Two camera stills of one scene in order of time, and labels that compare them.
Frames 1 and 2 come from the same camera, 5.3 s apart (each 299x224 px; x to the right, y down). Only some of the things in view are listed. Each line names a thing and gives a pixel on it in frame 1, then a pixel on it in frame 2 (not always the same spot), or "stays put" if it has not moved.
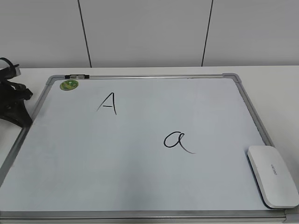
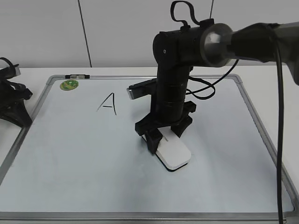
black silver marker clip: [77, 76] stays put
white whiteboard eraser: [277, 185] -> [172, 152]
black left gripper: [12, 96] stays put
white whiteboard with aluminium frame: [139, 149] stays put
